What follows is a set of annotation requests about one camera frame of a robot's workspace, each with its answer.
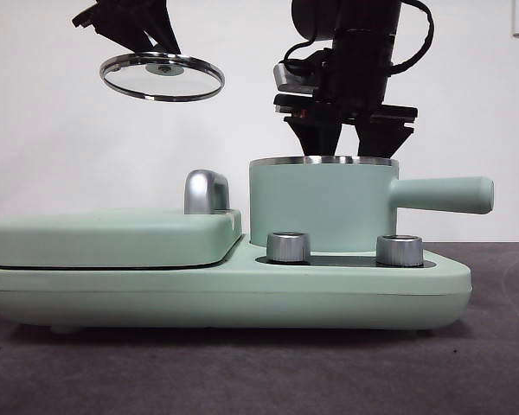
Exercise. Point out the mint green breakfast machine base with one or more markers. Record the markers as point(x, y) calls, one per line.
point(242, 298)

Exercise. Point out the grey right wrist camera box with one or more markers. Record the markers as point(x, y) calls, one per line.
point(292, 80)

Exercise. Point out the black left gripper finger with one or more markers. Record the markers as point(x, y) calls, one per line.
point(119, 26)
point(166, 30)

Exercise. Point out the mint green griddle lid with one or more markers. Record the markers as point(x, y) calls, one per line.
point(112, 240)

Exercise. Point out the black control panel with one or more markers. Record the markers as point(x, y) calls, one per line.
point(341, 261)

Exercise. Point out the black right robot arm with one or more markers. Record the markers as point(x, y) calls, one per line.
point(363, 65)

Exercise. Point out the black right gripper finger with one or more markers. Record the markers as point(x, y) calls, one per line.
point(313, 138)
point(378, 140)

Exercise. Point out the silver control knob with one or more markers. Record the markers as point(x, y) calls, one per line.
point(399, 251)
point(287, 248)

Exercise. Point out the glass pot lid green knob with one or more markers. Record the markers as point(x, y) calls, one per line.
point(164, 69)

